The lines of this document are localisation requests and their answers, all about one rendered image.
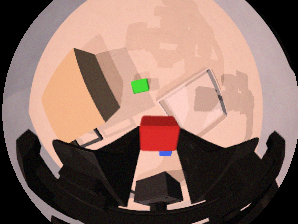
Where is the small blue block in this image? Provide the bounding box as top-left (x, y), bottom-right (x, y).
top-left (159, 151), bottom-right (172, 156)

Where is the red block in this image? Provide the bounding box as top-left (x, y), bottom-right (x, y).
top-left (139, 116), bottom-right (180, 151)

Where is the small green block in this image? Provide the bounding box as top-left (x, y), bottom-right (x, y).
top-left (131, 78), bottom-right (150, 94)

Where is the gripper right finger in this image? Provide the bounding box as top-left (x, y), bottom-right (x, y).
top-left (176, 127), bottom-right (259, 204)

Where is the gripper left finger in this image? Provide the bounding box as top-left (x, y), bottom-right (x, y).
top-left (52, 126), bottom-right (141, 208)

